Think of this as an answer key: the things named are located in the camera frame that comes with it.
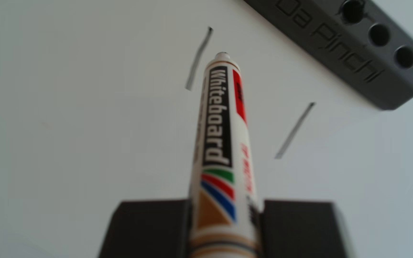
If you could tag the white whiteboard marker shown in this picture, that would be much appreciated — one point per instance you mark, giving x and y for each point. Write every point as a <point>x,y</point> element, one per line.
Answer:
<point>221,143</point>

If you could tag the grey Da Pinchi pen holder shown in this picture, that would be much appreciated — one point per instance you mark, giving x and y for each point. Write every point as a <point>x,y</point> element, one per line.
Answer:
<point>353,53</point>

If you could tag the whiteboard with silver frame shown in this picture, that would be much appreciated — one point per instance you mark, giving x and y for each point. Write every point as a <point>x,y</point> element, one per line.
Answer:
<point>84,143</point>

